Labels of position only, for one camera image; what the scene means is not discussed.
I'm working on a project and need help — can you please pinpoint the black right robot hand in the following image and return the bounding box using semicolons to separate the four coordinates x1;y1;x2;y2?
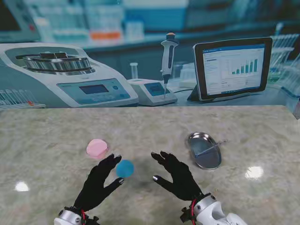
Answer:
151;151;204;202

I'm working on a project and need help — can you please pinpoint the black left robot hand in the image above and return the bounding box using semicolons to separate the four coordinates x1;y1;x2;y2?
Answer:
74;153;125;213

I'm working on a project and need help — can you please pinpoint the blue round filter paper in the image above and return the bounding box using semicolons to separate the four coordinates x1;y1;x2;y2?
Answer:
116;159;135;178

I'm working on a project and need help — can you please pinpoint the pink culture dish lid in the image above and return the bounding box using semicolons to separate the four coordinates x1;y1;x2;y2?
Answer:
86;138;108;159

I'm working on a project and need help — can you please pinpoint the steel kidney tray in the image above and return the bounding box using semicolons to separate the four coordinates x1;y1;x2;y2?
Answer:
187;132;222;170

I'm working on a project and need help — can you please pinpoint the printed laboratory backdrop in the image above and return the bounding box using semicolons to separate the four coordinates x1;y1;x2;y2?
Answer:
0;0;300;110

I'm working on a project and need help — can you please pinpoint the red right wrist cable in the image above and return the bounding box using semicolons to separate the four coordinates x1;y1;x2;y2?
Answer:
190;198;197;222

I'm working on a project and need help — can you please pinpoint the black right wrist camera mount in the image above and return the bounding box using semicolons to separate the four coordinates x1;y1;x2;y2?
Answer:
180;207;193;223

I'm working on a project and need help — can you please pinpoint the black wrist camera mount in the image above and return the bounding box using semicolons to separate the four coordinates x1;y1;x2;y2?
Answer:
81;210;100;225
180;207;193;223

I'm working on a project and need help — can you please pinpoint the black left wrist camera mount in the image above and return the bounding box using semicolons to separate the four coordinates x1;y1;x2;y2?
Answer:
81;210;100;225

